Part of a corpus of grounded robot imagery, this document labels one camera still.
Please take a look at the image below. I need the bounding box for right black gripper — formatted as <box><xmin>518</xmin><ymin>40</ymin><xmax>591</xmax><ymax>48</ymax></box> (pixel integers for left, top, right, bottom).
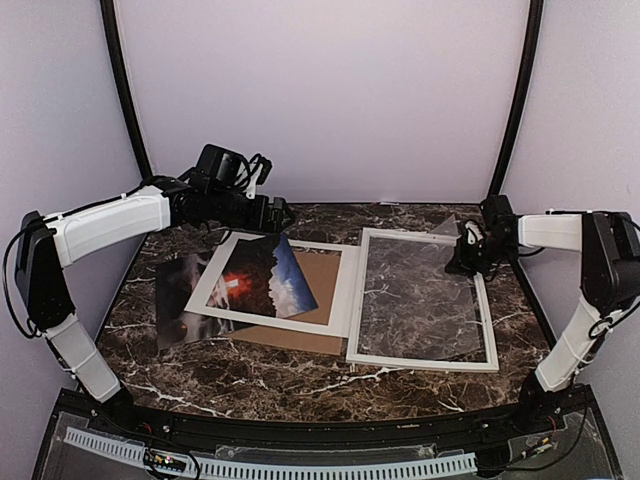
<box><xmin>446</xmin><ymin>234</ymin><xmax>518</xmax><ymax>276</ymax></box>

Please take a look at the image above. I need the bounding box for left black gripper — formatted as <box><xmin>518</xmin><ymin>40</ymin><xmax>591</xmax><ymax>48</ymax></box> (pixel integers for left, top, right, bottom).
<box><xmin>208</xmin><ymin>188</ymin><xmax>296</xmax><ymax>234</ymax></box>

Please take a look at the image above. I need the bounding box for clear acrylic sheet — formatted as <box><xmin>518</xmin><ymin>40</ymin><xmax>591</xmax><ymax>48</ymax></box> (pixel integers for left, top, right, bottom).
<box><xmin>355</xmin><ymin>232</ymin><xmax>487</xmax><ymax>363</ymax></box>

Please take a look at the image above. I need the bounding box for white picture frame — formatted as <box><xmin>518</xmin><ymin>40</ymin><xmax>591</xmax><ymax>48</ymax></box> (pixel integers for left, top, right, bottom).
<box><xmin>346</xmin><ymin>228</ymin><xmax>499</xmax><ymax>373</ymax></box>

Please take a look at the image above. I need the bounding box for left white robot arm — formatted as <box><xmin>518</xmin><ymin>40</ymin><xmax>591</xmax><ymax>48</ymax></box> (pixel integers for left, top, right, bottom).
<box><xmin>13</xmin><ymin>176</ymin><xmax>295</xmax><ymax>436</ymax></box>

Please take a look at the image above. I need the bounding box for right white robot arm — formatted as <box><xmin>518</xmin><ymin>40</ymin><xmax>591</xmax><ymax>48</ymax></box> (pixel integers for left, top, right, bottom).
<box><xmin>446</xmin><ymin>209</ymin><xmax>639</xmax><ymax>393</ymax></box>

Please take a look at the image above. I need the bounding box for landscape photo print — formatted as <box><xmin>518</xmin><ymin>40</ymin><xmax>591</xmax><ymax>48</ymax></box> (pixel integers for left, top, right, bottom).
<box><xmin>155</xmin><ymin>234</ymin><xmax>318</xmax><ymax>350</ymax></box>

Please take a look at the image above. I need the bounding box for white photo mat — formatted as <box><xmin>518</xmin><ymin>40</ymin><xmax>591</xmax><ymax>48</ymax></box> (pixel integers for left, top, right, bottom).
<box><xmin>186</xmin><ymin>232</ymin><xmax>359</xmax><ymax>338</ymax></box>

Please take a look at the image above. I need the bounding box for brown cardboard backing board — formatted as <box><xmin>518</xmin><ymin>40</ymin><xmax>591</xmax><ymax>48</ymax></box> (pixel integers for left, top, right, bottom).
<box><xmin>225</xmin><ymin>251</ymin><xmax>343</xmax><ymax>356</ymax></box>

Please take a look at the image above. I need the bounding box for small circuit board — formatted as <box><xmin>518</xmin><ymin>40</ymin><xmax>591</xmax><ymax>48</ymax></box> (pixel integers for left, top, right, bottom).
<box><xmin>143</xmin><ymin>449</ymin><xmax>187</xmax><ymax>473</ymax></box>

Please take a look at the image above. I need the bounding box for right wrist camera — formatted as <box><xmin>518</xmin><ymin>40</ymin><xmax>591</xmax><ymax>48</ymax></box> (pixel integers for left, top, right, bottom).
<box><xmin>461</xmin><ymin>195</ymin><xmax>517</xmax><ymax>244</ymax></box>

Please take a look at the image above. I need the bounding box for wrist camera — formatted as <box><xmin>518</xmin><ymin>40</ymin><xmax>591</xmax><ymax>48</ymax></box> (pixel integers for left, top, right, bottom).
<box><xmin>461</xmin><ymin>195</ymin><xmax>517</xmax><ymax>244</ymax></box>
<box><xmin>188</xmin><ymin>144</ymin><xmax>273</xmax><ymax>200</ymax></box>

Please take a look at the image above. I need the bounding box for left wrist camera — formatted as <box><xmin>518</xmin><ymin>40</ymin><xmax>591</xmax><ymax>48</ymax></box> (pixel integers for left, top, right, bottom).
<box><xmin>188</xmin><ymin>144</ymin><xmax>273</xmax><ymax>200</ymax></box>

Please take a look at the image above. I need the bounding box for white slotted cable duct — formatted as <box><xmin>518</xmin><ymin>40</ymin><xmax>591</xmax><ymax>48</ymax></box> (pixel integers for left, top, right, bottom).
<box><xmin>63</xmin><ymin>427</ymin><xmax>477</xmax><ymax>479</ymax></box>

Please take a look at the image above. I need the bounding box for black front rail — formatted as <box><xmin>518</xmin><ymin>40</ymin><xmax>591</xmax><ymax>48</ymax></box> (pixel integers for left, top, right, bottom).
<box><xmin>49</xmin><ymin>384</ymin><xmax>593</xmax><ymax>457</ymax></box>

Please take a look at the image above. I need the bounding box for left black corner post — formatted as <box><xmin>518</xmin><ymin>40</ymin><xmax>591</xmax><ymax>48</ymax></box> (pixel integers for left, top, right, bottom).
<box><xmin>99</xmin><ymin>0</ymin><xmax>154</xmax><ymax>180</ymax></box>

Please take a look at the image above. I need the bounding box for black corner post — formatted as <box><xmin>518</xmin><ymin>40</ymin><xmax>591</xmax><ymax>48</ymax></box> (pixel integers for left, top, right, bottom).
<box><xmin>487</xmin><ymin>0</ymin><xmax>544</xmax><ymax>197</ymax></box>
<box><xmin>99</xmin><ymin>0</ymin><xmax>154</xmax><ymax>180</ymax></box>

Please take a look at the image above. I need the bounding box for right black corner post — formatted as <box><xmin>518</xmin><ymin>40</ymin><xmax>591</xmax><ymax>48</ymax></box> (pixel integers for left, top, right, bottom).
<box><xmin>487</xmin><ymin>0</ymin><xmax>544</xmax><ymax>197</ymax></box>

